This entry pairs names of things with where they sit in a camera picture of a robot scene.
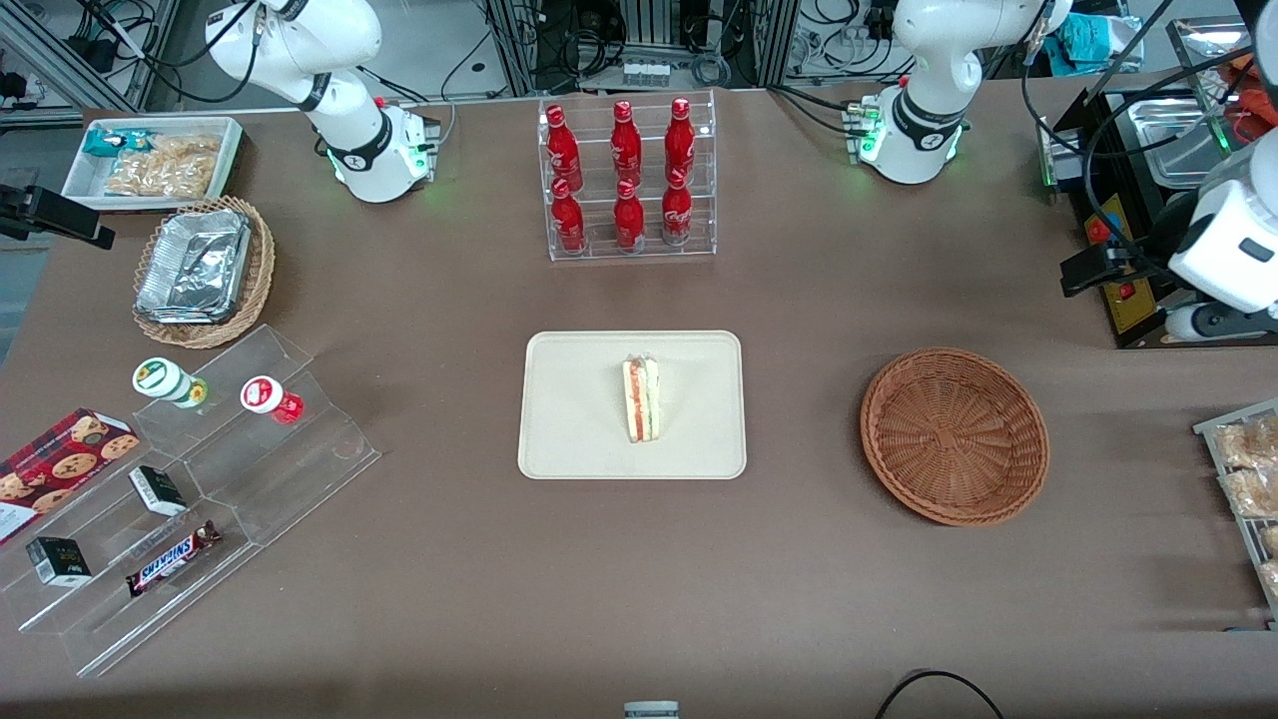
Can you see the cream plastic serving tray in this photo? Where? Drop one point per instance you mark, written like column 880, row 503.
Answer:
column 569, row 419

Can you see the small grey device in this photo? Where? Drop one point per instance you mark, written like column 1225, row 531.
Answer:
column 651, row 711

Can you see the round brown wicker basket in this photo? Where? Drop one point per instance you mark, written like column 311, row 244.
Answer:
column 954, row 439

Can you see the clear acrylic bottle rack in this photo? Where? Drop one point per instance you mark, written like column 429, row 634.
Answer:
column 599, row 246

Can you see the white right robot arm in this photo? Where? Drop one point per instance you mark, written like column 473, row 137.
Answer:
column 349, row 130

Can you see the teal snack packet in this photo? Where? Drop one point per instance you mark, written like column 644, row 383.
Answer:
column 105, row 140

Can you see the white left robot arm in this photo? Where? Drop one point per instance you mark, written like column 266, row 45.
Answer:
column 924, row 110

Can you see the clear acrylic stepped stand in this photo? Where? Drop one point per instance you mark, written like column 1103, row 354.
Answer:
column 300, row 479

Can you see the red plaid cookie box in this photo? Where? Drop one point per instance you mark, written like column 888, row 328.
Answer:
column 55, row 469

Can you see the aluminium frame rack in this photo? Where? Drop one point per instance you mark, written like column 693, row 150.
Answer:
column 514, row 45

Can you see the triangle sandwich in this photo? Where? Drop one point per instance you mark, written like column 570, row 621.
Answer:
column 641, row 404

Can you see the stainless steel pan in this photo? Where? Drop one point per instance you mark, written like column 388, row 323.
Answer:
column 1163, row 140

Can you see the red cola bottle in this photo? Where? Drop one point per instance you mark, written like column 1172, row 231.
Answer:
column 626, row 145
column 564, row 150
column 629, row 215
column 568, row 218
column 680, row 140
column 677, row 210

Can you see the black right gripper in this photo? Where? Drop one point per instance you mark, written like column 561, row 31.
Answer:
column 40, row 213

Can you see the red lid yogurt cup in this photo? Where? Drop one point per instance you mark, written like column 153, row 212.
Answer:
column 263, row 394

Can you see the clear bag of crackers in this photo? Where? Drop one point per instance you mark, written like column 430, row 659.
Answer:
column 160, row 178
column 188, row 147
column 1272, row 577
column 1271, row 539
column 1258, row 491
column 1253, row 444

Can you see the green lid yogurt cup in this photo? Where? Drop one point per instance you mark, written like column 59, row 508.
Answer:
column 160, row 377

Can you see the Snickers chocolate bar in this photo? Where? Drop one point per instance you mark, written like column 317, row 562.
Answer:
column 170, row 561

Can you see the white plastic snack bin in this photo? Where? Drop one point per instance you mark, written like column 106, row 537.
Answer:
column 85, row 180

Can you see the oval light wicker basket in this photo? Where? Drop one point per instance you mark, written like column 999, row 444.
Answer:
column 262, row 260

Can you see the stack of foil containers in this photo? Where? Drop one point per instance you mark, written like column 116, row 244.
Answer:
column 195, row 265

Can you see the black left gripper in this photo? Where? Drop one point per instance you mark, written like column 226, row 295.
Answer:
column 1156, row 237

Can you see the black food warmer cabinet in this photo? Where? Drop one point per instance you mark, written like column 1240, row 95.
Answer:
column 1133, row 310

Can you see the small black box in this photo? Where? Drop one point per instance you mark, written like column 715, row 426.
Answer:
column 158, row 491
column 58, row 561

